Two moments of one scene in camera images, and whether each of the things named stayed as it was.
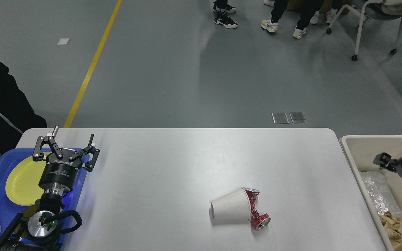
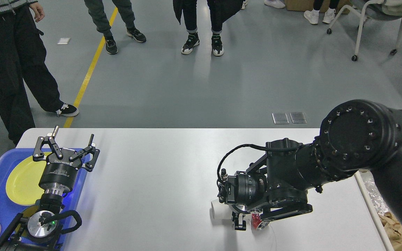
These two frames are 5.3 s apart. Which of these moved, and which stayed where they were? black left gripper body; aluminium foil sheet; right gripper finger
Moved: right gripper finger
Stayed: aluminium foil sheet; black left gripper body
